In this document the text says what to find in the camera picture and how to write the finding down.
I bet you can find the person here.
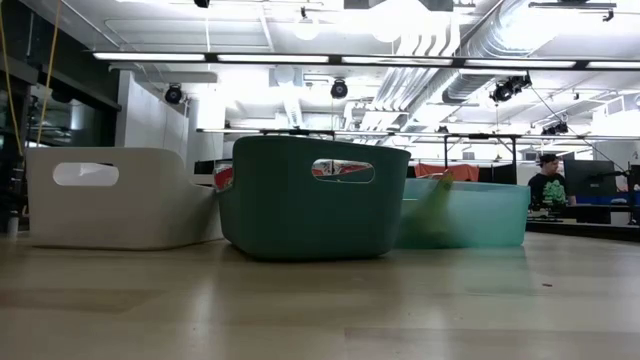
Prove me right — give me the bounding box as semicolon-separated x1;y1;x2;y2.
527;153;576;211

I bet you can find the red candy bag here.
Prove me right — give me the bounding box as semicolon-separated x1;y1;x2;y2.
312;159;375;182
213;166;235;192

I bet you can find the yellow candy bag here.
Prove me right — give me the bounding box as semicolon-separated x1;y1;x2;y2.
409;172;456;241

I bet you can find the translucent light green bin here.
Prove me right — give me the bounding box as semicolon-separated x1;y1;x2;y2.
397;178;531;250

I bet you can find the black computer monitor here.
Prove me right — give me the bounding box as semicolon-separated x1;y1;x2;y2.
563;159;619;199

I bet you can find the silver ventilation duct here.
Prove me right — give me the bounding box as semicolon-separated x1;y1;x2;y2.
442;0;526;104

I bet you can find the dark background desk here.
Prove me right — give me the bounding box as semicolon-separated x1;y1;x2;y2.
524;204;640;244

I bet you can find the black background rack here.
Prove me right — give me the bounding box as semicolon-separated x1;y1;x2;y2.
443;133;517;186

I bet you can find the orange cloth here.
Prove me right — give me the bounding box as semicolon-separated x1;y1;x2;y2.
413;163;480;182

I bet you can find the dark teal plastic bin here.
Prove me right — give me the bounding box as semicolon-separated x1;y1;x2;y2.
215;135;412;262

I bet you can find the black ceiling light bar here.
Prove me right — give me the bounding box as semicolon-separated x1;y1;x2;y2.
92;49;640;71

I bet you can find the yellow extension cable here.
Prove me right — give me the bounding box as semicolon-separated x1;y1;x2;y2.
0;0;24;156
37;0;62;146

